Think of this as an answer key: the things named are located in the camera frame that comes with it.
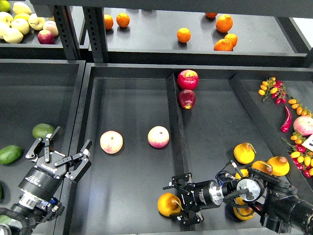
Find yellow pear under arm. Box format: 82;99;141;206
251;161;273;175

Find red apple on shelf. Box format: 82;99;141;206
37;29;55;45

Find orange far left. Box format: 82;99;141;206
103;14;114;30

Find pale yellow pear top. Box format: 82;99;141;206
13;2;32;15

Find pink peach centre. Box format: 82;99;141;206
148;126;170;148

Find cherry tomato bunch upper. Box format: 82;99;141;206
258;77;288;105

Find yellow pear right edge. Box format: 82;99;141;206
267;156;290;176

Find pale yellow apple right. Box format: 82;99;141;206
28;13;46;31

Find dark red apple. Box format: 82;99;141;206
178;89;196;110

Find pink peach left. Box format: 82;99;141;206
100;130;123;154

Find bright red apple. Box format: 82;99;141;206
178;70;199;90

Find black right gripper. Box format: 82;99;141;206
162;172;222;224

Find large black divided tray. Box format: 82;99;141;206
66;63;313;235

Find black shelf rack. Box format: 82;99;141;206
0;0;313;68

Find yellow pear with stem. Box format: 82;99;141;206
157;192;182;217

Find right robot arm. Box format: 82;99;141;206
163;160;313;235

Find white label card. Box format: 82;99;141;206
302;134;313;151

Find orange cherry tomato string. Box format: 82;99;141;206
288;98;313;118

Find pale yellow apple front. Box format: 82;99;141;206
3;28;23;44

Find dark green avocado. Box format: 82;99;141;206
0;184;3;199

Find green avocado upper left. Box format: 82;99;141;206
32;123;55;138

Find red chili pepper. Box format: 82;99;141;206
280;106;292;133

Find yellow lemon on shelf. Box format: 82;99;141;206
14;13;30;22

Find yellow pear upper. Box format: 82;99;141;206
233;142;256;165

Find pink peach on shelf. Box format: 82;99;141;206
43;21;59;37

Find green lime corner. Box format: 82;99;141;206
0;0;11;12

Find pale yellow apple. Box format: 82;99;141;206
0;12;14;27
28;13;46;31
3;28;23;44
11;19;30;35

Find orange front right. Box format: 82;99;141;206
214;39;233;51

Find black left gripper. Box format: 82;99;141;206
19;126;92;201

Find dark avocado bottom left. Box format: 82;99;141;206
0;215;12;224

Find black left tray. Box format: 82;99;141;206
0;59;86;235

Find pale yellow apple left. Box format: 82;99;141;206
0;12;14;27

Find cherry tomato bunch lower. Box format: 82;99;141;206
282;131;313;178

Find pale yellow apple middle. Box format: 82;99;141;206
11;19;30;35

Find pink peach right edge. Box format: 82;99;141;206
293;116;313;136

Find yellow pear bottom right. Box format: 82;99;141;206
233;197;255;221

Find yellow pear behind arm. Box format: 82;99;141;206
235;168;249;179

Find cherry tomato bunch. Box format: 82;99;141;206
258;77;288;105
282;131;313;178

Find light green avocado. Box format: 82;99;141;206
0;145;22;165

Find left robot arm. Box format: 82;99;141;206
0;127;92;235

